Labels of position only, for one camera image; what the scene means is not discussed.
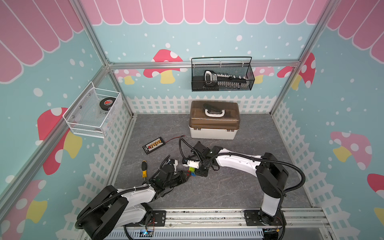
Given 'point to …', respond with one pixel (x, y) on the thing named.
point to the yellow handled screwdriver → (144, 167)
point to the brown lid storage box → (214, 120)
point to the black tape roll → (106, 103)
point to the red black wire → (181, 136)
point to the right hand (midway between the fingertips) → (197, 169)
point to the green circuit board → (143, 233)
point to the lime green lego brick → (192, 169)
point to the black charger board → (153, 145)
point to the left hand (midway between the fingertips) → (189, 178)
